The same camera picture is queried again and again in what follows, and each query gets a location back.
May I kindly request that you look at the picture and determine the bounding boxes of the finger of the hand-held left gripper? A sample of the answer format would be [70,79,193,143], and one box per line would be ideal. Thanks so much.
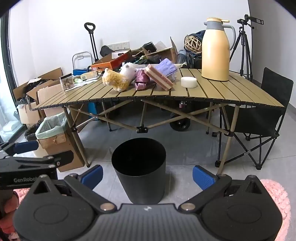
[0,150,74,172]
[0,140,39,156]

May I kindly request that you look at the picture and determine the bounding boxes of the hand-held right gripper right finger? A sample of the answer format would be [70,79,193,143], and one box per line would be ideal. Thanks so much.
[178,165,265,212]

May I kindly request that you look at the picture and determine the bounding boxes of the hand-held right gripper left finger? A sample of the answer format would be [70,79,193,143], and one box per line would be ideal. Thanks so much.
[31,165,117,212]

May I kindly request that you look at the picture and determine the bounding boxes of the black round bin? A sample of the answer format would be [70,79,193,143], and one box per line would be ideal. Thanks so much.
[111,138,167,204]

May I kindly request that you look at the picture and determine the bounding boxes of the yellow plush toy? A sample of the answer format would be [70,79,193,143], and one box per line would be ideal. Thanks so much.
[102,68,133,92]

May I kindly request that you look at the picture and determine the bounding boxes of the white round foam block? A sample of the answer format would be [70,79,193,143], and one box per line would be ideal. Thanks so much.
[181,76,198,88]

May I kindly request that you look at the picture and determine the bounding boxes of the white plush toy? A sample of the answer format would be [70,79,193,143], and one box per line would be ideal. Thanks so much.
[119,62,137,84]

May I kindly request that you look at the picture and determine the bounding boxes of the mauve satin pouch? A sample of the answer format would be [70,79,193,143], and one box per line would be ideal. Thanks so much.
[134,69,152,91]

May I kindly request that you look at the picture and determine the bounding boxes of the pink brown layered sponge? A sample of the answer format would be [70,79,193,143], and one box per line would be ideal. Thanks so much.
[144,64,174,91]

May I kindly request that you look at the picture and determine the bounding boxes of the purple knitted cloth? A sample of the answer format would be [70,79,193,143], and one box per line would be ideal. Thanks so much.
[154,58,178,81]

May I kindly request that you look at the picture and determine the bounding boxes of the person's left hand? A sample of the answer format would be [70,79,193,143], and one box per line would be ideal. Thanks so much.
[0,193,20,235]

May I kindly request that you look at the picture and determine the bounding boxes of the cardboard box with green liner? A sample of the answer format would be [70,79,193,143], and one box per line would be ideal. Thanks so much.
[35,111,85,173]

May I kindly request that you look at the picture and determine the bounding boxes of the white cardboard box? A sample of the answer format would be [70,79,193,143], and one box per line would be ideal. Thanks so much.
[17,102,41,126]

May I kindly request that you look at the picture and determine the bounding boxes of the blue bag under table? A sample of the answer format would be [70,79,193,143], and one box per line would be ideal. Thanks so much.
[88,102,103,121]

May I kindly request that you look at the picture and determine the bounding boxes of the brown cardboard box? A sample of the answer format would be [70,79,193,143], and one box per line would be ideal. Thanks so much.
[26,80,70,117]

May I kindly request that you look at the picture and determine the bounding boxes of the black wagon wheel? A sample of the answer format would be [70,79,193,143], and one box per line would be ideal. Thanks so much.
[170,116,191,132]

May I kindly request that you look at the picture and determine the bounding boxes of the flattened cardboard sheet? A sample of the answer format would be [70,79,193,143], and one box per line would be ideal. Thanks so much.
[13,67,64,98]

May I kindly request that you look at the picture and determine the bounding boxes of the small white box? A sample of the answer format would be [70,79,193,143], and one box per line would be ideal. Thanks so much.
[80,71,99,80]

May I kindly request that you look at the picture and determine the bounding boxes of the tan folding slat table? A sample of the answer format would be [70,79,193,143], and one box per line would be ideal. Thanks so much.
[35,67,285,176]

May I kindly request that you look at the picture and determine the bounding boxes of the orange flat box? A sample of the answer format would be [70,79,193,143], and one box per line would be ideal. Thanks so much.
[91,50,131,71]

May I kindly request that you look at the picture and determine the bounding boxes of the black folding chair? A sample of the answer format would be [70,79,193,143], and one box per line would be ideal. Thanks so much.
[211,67,294,171]

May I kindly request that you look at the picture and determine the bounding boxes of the black bag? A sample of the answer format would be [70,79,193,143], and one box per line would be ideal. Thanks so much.
[100,46,115,57]

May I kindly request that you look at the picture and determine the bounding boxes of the yellow thermos jug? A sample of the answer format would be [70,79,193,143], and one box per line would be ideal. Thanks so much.
[201,17,236,81]

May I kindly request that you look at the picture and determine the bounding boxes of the open cardboard carton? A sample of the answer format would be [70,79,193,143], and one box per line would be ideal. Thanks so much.
[141,37,178,64]

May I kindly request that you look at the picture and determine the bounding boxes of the woven wicker ball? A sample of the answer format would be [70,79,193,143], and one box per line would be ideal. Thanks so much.
[184,35,203,53]

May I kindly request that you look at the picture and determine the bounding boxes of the dark blue cloth bundle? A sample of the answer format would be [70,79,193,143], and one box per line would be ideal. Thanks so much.
[185,30,206,69]

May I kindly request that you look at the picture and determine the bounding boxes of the clear photo frame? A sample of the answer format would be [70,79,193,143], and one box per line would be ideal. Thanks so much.
[60,73,75,91]

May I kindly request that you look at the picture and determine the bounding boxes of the white metal stool frame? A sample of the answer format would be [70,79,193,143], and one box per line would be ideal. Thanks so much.
[72,51,93,70]

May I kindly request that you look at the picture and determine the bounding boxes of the black trolley handle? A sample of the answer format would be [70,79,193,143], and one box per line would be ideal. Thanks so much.
[84,22,100,63]

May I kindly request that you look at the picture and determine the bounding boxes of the white wall socket panel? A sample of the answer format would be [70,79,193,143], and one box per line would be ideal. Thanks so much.
[107,41,130,51]

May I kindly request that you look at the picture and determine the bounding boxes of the black camera tripod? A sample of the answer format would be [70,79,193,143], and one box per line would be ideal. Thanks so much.
[229,14,264,81]

